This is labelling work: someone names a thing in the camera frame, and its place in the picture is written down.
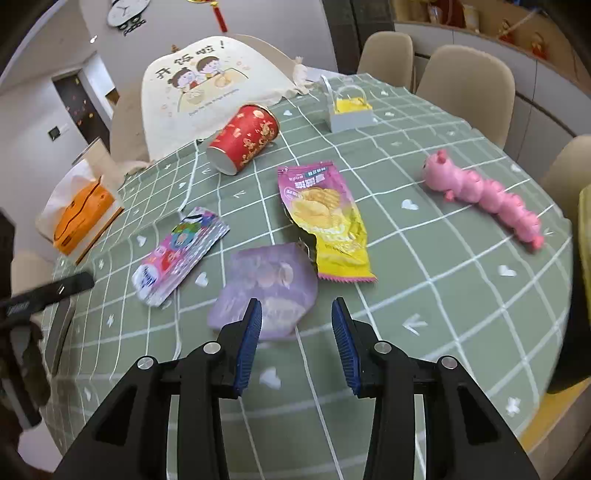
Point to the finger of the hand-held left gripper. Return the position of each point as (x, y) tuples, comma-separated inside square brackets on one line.
[(51, 293)]

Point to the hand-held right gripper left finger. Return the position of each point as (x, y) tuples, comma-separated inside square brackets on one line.
[(247, 350)]

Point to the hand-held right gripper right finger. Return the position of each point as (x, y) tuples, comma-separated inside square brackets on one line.
[(344, 350)]

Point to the purple foil wrapper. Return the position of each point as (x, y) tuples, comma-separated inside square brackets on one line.
[(268, 290)]

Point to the yellow-green plastic bag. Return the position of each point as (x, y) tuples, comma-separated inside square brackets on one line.
[(585, 249)]

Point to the orange tissue box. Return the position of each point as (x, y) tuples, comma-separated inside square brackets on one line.
[(78, 217)]

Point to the colourful pink cartoon packet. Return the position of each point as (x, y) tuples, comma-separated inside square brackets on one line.
[(180, 254)]

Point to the pink and yellow chip packet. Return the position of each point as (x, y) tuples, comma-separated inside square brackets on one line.
[(328, 221)]

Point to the black door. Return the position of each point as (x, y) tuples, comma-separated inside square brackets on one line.
[(83, 110)]

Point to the pink caterpillar toy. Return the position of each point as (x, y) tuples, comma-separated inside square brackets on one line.
[(480, 194)]

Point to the red paper cup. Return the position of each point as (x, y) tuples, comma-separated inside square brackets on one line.
[(244, 138)]

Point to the grey and yellow toy basket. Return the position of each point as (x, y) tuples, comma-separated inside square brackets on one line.
[(351, 110)]

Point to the dark grey tall cabinet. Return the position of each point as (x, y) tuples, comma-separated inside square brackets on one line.
[(355, 32)]

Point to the red and gold knot ornament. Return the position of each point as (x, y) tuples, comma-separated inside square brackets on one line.
[(219, 16)]

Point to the white sideboard cabinet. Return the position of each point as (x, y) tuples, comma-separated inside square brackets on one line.
[(531, 78)]

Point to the dark red pouch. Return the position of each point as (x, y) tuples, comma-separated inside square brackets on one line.
[(450, 11)]

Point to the red figurine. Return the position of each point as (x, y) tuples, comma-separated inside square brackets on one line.
[(538, 46), (505, 31)]

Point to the black wall switch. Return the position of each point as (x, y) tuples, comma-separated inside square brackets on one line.
[(54, 133)]

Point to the panda wall clock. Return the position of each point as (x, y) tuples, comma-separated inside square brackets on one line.
[(127, 9)]

